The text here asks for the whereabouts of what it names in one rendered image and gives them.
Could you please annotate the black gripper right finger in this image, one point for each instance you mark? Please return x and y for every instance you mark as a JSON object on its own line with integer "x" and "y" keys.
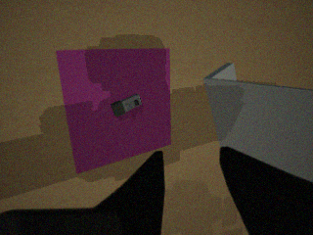
{"x": 270, "y": 201}

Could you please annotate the purple square zone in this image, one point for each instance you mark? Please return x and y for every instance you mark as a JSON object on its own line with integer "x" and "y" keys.
{"x": 91, "y": 80}

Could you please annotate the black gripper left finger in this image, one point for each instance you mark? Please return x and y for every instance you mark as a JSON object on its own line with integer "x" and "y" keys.
{"x": 134, "y": 208}

